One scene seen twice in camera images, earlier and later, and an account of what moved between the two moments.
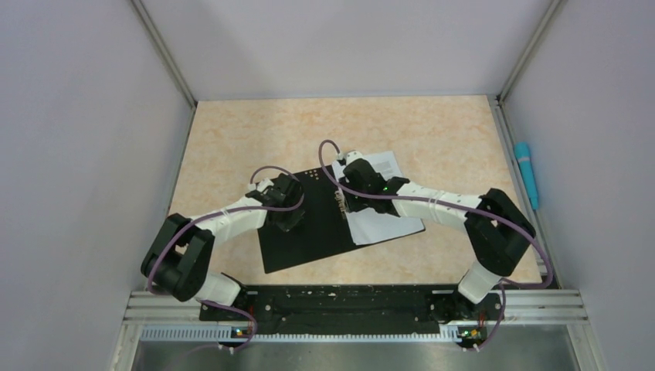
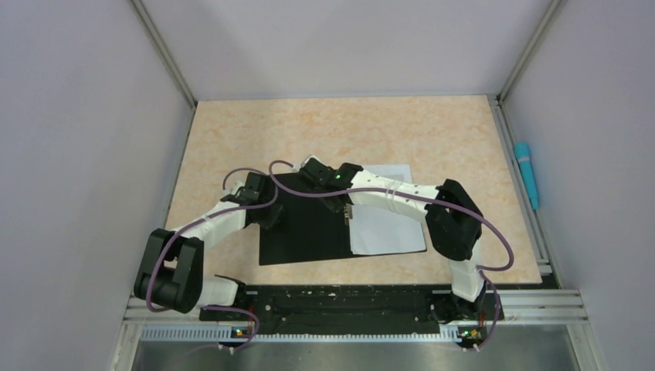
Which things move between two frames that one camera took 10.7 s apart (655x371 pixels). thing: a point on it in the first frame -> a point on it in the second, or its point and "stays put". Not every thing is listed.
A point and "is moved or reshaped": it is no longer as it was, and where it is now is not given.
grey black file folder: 324,228 is moved or reshaped
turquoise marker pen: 524,161 stays put
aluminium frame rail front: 539,307 stays put
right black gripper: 353,205 -> 334,209
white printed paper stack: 368,225 is moved or reshaped
